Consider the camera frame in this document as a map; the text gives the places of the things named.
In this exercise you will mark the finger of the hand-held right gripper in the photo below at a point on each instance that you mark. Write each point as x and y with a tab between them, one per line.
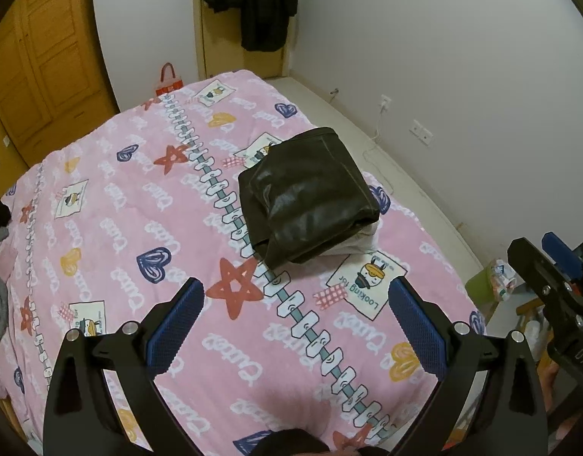
564	259
534	266

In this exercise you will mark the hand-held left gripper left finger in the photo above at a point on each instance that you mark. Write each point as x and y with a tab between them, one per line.
177	327

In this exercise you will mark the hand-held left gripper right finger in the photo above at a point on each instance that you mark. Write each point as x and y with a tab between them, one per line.
415	327

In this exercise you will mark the dark brown leather jacket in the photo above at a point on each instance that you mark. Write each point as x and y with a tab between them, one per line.
305	190

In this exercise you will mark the folded beige clothes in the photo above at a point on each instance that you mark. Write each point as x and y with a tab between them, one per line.
362	238

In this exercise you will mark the clear plastic bag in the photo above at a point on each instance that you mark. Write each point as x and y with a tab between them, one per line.
503	278

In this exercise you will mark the white bottle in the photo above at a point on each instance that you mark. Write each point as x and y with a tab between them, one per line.
534	337

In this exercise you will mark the pink printed blanket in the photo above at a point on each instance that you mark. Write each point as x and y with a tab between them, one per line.
130	199

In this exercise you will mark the person's dark clothing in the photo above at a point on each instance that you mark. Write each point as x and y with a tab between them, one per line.
291	442

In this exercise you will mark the red gift bag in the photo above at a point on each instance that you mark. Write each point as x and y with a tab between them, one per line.
168	86

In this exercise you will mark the wooden door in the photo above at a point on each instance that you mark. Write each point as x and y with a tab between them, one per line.
215	47

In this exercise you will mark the wooden wardrobe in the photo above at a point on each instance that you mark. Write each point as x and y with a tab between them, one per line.
49	57

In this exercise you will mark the black hanging coat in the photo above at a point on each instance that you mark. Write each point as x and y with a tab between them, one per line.
263	4

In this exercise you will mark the white double wall socket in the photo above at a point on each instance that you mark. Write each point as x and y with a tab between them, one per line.
422	131

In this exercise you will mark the small grey wall valve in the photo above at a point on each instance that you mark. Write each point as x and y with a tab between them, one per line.
335	91

